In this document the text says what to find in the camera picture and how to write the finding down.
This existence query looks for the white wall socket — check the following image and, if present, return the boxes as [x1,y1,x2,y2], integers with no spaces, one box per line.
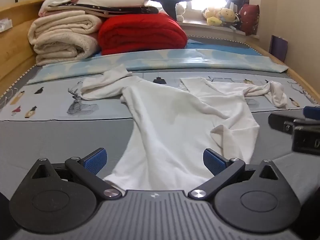
[0,19,13,32]

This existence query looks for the yellow-headed plush doll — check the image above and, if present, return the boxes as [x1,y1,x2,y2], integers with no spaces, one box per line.
[220,7,242,30]

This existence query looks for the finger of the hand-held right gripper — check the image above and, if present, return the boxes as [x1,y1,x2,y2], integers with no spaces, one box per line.
[269,113,320,154]
[303,106,320,118]

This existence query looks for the cream folded quilt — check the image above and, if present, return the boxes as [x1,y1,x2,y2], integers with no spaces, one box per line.
[27,11,103,66]

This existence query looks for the wooden bed frame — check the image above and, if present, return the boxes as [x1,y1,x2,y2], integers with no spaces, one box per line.
[0,0,320,105]

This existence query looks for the white long-sleeve shirt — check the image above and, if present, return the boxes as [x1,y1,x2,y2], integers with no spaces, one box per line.
[80,64,288,194]

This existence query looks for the red folded blanket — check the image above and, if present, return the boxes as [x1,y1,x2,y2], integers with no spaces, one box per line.
[98,12,188,55]

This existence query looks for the navy star-print blanket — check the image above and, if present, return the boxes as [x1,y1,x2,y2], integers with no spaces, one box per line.
[46,3,159,18]

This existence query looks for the white plush toy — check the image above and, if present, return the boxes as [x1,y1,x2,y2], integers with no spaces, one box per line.
[175,2,186,22]

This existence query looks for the purple paper bag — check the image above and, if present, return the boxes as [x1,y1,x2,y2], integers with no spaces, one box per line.
[270,35,288,63]

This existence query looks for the dark red cushion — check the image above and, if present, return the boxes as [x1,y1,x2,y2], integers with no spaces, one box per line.
[239,4,260,36]

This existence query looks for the white folded sheet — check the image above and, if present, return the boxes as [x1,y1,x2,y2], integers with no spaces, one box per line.
[72,0,148,8]

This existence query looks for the light blue patterned sheet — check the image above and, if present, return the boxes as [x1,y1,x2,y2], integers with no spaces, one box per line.
[26,47,289,84]

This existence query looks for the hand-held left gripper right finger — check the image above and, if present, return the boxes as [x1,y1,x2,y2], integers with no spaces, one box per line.
[188,149,281,201]

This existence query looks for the white window sill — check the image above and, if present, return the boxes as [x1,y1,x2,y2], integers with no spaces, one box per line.
[179,21,260,41]

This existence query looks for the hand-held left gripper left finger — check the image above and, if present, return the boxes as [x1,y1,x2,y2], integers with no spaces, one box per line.
[29,148,123,200]

